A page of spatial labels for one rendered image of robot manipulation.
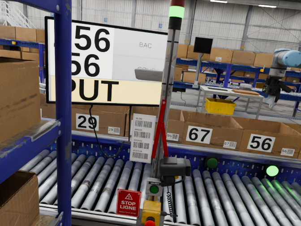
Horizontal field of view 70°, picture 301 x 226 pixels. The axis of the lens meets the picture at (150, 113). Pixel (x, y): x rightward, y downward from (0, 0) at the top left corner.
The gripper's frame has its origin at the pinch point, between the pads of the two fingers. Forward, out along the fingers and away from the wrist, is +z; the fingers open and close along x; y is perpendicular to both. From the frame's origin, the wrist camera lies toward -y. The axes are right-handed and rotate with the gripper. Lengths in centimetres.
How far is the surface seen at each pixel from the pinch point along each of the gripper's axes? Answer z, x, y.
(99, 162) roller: 43, 15, 111
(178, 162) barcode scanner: 10, 68, 70
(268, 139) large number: 20.5, 8.6, 2.3
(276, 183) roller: 45.6, 20.0, -3.3
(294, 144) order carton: 22.1, 9.7, -15.2
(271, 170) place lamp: 38.2, 16.5, -0.1
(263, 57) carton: -35, -430, -208
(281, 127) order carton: 19.1, -15.9, -21.4
